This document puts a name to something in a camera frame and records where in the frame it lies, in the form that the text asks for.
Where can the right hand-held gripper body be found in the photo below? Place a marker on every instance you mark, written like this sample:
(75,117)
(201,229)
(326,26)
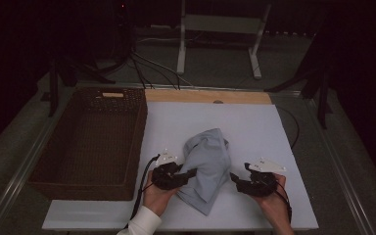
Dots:
(261,184)

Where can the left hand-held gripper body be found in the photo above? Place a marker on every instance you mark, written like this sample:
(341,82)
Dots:
(166,176)

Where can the light blue knit garment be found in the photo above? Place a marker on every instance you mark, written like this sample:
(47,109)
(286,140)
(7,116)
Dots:
(209,163)

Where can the brown wicker basket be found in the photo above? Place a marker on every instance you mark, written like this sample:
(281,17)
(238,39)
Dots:
(91,147)

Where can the person's left hand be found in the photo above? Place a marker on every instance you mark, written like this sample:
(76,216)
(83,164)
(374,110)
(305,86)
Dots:
(158,200)

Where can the person's right hand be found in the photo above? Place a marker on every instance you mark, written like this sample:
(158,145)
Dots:
(279,209)

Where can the white board sheet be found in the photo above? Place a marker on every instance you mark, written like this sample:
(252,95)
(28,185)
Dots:
(258,130)

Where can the black tripod stand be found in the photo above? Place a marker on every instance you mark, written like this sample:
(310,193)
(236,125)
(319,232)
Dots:
(53,94)
(322,104)

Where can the white power strip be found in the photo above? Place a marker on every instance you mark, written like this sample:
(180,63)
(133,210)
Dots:
(290,33)

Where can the dark equipment with red light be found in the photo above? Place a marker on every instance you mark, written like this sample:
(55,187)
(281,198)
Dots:
(123,19)

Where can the aluminium frame rail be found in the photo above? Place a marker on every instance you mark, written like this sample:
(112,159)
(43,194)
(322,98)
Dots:
(342,182)
(241,88)
(23,173)

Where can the white metal stand frame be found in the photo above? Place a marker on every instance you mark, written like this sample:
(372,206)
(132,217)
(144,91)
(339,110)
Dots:
(181,49)

